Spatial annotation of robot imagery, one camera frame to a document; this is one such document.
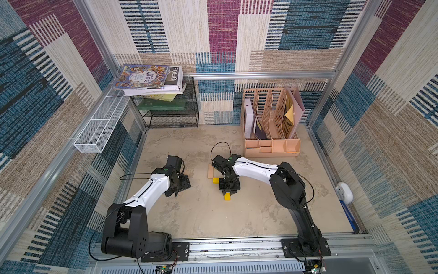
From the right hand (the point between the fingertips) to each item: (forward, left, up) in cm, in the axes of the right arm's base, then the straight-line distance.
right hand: (224, 193), depth 90 cm
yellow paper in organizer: (+32, -35, +25) cm, 54 cm away
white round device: (-2, -60, +3) cm, 60 cm away
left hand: (+2, +22, +4) cm, 22 cm away
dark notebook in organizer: (+36, -23, +5) cm, 43 cm away
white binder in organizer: (+38, -15, +19) cm, 45 cm away
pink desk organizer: (+52, -34, +5) cm, 63 cm away
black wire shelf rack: (+53, +35, +12) cm, 65 cm away
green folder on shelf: (+44, +27, +24) cm, 56 cm away
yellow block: (-3, -2, +2) cm, 4 cm away
